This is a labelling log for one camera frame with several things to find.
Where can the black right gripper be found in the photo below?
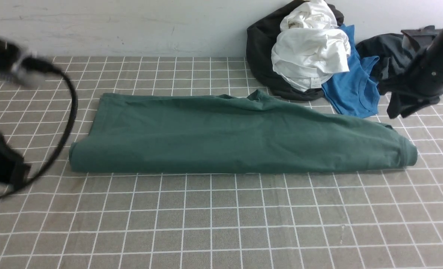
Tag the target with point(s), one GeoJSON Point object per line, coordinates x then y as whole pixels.
{"type": "Point", "coordinates": [419, 86]}

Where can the green long sleeve shirt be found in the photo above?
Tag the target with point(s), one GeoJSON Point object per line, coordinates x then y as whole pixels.
{"type": "Point", "coordinates": [224, 134]}

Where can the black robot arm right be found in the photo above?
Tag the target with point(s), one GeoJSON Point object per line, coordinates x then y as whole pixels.
{"type": "Point", "coordinates": [420, 85]}

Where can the blue shirt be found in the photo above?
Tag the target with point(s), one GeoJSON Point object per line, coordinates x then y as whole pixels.
{"type": "Point", "coordinates": [354, 93]}

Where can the white shirt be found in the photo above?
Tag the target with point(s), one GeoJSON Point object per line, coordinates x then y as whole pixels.
{"type": "Point", "coordinates": [311, 47]}

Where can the dark grey crumpled garment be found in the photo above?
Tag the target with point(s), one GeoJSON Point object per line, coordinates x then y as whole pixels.
{"type": "Point", "coordinates": [395, 53]}

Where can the black garment under pile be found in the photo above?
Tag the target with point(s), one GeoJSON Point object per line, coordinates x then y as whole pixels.
{"type": "Point", "coordinates": [261, 37]}

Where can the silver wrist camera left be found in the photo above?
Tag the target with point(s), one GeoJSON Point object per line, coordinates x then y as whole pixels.
{"type": "Point", "coordinates": [20, 66]}

